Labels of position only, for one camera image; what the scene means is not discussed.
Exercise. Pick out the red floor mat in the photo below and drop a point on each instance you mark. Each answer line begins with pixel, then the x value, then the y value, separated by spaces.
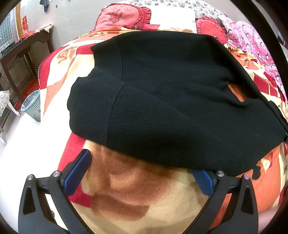
pixel 29 86

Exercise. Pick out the white chair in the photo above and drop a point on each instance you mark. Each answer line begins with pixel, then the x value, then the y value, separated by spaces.
pixel 4 96

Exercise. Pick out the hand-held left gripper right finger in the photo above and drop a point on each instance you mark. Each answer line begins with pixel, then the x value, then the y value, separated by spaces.
pixel 205 183

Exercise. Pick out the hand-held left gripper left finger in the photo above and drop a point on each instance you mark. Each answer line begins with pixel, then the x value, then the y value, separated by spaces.
pixel 76 173

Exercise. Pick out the red cloth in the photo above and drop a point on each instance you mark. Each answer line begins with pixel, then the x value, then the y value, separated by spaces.
pixel 28 34

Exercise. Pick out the red yellow checked blanket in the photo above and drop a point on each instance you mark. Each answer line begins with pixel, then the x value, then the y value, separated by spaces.
pixel 135 191

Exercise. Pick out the red wall decoration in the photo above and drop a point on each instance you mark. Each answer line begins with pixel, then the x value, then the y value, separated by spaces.
pixel 24 22

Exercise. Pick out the black pants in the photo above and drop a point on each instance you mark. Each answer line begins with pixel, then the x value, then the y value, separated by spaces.
pixel 168 101

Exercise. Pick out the grilled window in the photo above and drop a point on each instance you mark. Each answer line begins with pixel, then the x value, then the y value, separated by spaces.
pixel 5 29

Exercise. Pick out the red heart pillow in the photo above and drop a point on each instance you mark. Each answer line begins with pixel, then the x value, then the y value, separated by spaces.
pixel 117 16
pixel 208 28

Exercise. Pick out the dark wooden table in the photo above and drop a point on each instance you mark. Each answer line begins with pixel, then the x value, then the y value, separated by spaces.
pixel 22 45

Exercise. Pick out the mesh waste basket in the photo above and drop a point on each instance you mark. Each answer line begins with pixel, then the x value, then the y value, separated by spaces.
pixel 32 105

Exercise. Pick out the beige lace table cloth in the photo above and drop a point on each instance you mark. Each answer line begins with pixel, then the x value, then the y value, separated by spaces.
pixel 45 27

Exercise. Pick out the dark hanging cloth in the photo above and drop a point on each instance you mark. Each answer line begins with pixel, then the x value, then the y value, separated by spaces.
pixel 45 3

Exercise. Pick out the wooden door frame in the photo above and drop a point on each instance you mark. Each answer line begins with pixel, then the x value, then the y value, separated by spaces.
pixel 18 22

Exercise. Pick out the pink printed quilt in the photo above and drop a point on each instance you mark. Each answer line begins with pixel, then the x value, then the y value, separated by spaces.
pixel 254 42

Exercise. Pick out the white pillow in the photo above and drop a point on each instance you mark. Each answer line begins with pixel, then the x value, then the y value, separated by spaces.
pixel 173 18

